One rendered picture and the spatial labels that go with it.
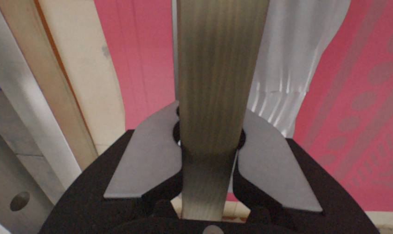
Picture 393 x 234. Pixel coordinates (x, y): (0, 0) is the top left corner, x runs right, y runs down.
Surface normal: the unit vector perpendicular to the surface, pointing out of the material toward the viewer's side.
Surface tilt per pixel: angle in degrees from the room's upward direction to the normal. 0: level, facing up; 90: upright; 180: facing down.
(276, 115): 30
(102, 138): 0
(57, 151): 0
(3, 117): 0
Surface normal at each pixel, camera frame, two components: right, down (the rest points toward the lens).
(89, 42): -0.05, 0.52
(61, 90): 1.00, 0.06
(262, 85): -0.58, 0.50
